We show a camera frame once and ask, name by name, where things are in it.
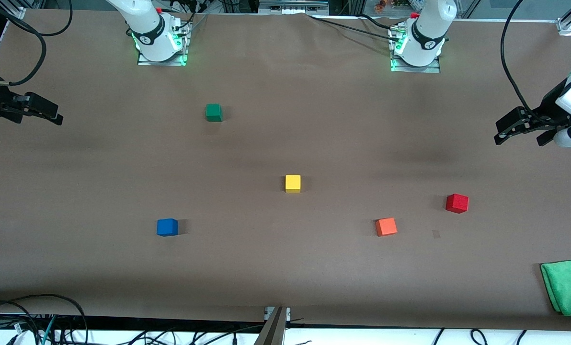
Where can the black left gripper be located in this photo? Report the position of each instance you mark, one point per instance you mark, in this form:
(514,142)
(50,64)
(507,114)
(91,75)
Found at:
(550,108)

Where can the red wooden block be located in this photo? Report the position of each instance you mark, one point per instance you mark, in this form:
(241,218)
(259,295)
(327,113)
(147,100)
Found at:
(457,203)

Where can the blue wooden block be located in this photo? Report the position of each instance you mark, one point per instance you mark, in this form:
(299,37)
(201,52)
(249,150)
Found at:
(167,227)

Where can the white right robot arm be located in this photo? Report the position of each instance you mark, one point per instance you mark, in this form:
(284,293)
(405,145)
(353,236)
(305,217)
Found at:
(149,28)

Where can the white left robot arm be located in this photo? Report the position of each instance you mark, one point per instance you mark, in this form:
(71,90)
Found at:
(427,33)

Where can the green microfibre cloth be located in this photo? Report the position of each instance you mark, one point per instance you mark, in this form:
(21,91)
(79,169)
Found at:
(568,285)

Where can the orange wooden block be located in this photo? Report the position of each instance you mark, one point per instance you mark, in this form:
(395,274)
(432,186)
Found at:
(386,226)

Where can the green wooden block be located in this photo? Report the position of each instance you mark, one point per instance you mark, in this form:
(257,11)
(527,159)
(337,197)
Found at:
(213,112)

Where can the yellow wooden block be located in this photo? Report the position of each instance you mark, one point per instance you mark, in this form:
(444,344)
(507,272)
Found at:
(292,183)

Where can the aluminium frame corner bracket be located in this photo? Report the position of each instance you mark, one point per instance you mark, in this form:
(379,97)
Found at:
(565,26)
(13,9)

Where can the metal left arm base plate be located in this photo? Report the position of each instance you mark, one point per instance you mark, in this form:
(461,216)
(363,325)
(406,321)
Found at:
(434,68)

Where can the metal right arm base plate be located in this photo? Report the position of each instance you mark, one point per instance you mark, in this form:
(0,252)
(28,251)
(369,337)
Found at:
(144,62)

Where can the grey metal rail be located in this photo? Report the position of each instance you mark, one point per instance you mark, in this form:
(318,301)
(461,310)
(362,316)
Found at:
(292,5)

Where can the metal camera mount pole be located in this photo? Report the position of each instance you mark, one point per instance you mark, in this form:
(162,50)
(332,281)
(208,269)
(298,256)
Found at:
(273,328)

